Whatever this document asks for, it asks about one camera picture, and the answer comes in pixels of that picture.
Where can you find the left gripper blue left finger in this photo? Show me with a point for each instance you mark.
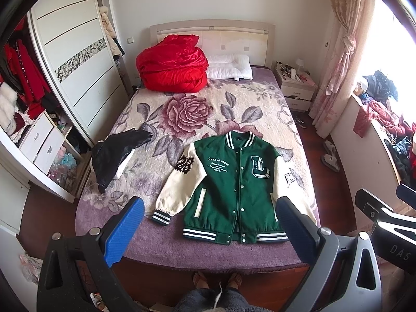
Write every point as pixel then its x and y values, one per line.
pixel 120 229

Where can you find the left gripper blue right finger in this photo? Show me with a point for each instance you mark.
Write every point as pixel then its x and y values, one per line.
pixel 301 231

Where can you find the green varsity jacket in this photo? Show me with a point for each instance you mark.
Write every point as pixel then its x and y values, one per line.
pixel 226 188

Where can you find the clothes pile on sill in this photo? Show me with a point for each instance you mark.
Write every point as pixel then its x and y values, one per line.
pixel 375 91

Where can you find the white slippers pair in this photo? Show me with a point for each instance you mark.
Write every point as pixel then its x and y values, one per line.
pixel 329 159

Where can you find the black leather jacket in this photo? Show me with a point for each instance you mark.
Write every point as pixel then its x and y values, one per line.
pixel 108 155

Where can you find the floral bed blanket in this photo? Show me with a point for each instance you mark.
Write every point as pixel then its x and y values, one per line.
pixel 175 120

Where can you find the white bedside table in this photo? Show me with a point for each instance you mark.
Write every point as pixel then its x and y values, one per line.
pixel 300 92

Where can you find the white sliding wardrobe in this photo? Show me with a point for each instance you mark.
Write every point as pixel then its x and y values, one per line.
pixel 61 93

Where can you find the white pillow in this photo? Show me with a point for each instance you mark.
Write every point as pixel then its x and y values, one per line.
pixel 229 66

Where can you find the red folded quilt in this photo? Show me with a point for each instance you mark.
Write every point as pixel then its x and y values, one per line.
pixel 176 65

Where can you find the beige bed headboard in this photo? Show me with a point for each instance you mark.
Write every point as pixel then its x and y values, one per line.
pixel 222 36

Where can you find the pink floral curtain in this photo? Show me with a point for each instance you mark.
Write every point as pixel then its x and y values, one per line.
pixel 349 34

